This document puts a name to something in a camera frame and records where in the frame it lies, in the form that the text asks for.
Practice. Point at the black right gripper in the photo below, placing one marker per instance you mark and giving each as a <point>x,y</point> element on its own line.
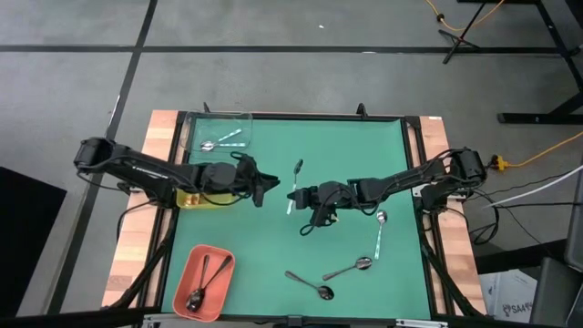
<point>334,196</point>

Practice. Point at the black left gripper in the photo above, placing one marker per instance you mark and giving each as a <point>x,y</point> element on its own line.
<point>228,177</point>

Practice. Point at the gold spoon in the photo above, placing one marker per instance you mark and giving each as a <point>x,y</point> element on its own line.
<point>189,199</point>

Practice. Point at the plain silver spoon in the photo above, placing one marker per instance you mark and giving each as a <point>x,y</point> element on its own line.
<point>363,263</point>

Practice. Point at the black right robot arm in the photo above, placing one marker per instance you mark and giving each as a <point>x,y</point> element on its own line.
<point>410,177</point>

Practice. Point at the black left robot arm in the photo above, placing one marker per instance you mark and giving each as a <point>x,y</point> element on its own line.
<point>146,171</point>

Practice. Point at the yellow plastic bin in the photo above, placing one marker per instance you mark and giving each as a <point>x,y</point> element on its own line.
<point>214,201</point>

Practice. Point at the green table mat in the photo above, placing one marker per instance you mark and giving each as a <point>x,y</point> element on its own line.
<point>255,282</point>

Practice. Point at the clear plastic bin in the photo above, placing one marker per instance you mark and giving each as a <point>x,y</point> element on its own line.
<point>196,123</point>

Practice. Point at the orange plastic bin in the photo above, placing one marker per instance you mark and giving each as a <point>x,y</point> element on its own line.
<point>223,296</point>

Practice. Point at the wooden table side board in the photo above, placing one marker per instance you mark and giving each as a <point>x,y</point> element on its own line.
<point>157,127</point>
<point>455,273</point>

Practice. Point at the black tripod stand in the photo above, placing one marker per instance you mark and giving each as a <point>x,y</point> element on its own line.
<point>459,40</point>

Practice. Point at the white cardboard box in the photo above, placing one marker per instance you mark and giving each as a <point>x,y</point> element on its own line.
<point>510,291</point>

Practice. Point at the black floor mat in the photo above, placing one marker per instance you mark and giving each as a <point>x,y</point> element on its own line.
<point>27,237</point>

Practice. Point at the black metal stand base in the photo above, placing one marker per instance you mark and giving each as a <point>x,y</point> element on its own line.
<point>537,118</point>

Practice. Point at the grey plastic bin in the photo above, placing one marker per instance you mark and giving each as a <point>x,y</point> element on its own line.
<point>555,296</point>

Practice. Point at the black metal table frame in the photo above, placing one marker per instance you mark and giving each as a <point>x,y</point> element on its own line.
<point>296,116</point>

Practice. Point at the black table-level camera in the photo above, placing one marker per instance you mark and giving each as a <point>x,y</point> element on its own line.
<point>295,321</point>

